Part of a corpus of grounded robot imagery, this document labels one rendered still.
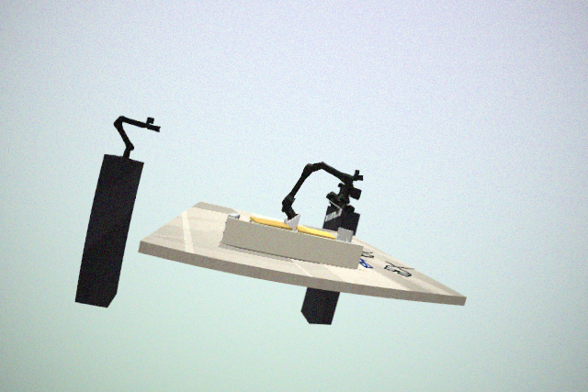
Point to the beige rectangular panel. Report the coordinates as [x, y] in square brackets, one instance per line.
[263, 238]

